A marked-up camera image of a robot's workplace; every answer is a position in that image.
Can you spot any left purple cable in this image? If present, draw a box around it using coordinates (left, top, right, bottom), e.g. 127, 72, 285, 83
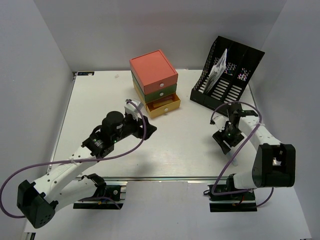
0, 99, 147, 218

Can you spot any yellow bottom drawer box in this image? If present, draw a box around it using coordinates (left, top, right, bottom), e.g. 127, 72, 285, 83
137, 92, 181, 119

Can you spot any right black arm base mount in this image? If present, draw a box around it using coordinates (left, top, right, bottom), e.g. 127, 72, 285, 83
203, 177, 257, 213

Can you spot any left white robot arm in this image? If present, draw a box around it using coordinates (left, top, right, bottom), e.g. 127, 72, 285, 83
17, 109, 157, 229

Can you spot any coral top drawer box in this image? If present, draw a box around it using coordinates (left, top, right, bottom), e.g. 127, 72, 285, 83
129, 49, 178, 95

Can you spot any pastel blue highlighter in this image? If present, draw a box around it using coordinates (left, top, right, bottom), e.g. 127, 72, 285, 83
227, 152, 239, 167

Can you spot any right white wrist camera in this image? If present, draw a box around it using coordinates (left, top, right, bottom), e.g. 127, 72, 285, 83
210, 116, 227, 132

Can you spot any pastel yellow highlighter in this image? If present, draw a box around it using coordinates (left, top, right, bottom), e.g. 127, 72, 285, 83
152, 99, 173, 108

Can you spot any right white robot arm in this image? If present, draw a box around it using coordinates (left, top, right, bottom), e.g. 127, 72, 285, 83
211, 101, 296, 200

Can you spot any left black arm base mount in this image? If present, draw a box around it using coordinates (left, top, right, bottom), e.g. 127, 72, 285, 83
73, 173, 125, 210

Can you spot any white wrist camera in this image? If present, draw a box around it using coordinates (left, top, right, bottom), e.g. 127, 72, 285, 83
210, 116, 227, 132
124, 99, 144, 122

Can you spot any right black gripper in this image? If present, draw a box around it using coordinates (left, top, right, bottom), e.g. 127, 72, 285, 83
213, 123, 246, 155

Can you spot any white printed paper booklet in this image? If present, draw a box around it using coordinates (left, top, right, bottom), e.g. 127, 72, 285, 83
203, 48, 228, 94

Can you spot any green drawer box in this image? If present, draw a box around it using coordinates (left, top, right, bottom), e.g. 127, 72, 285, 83
131, 73, 177, 103

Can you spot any black label sticker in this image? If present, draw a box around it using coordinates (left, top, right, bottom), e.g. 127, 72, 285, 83
77, 71, 95, 76

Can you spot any black three-slot file holder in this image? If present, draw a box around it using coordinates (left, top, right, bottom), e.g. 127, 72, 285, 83
190, 36, 265, 110

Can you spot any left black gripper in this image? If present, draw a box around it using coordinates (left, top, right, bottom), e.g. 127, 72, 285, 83
112, 112, 157, 143

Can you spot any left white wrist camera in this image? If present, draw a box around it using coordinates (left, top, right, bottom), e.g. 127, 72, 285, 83
124, 99, 144, 122

